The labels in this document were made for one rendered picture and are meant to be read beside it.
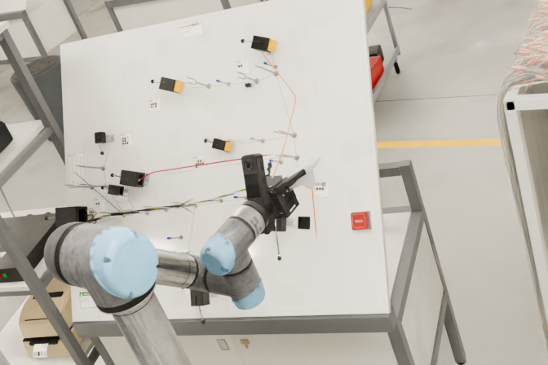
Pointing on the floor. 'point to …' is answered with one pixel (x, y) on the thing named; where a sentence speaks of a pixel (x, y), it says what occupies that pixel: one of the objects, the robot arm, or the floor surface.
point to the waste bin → (45, 70)
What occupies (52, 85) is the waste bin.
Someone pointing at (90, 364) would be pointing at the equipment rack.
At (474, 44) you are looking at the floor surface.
